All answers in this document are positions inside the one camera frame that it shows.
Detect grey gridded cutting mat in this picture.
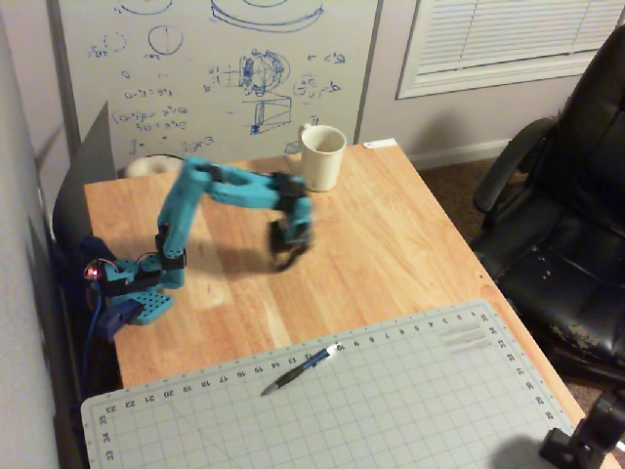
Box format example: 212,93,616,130
80,298,578,469

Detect blue cable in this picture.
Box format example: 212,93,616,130
81,287,107,392

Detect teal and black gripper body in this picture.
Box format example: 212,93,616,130
266,193,317,255

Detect black camera stand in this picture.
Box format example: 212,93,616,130
538,390,625,469

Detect white window blinds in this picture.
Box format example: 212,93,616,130
396,0,625,101

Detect black motor controller board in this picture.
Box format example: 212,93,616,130
82,259,109,283

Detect black flat panel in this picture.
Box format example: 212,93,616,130
51,101,118,245

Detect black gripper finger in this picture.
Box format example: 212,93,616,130
288,238,316,264
270,246,296,274

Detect cream ceramic mug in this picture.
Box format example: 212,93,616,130
297,122,348,193

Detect black leather office chair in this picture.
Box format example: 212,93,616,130
469,18,625,387

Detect white tape roll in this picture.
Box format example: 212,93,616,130
125,154,183,178

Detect dark blue table clamp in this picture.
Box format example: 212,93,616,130
78,235,144,342

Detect whiteboard with blue drawings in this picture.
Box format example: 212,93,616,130
47,0,385,170

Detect blue and black pen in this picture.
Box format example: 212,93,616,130
260,343,339,397

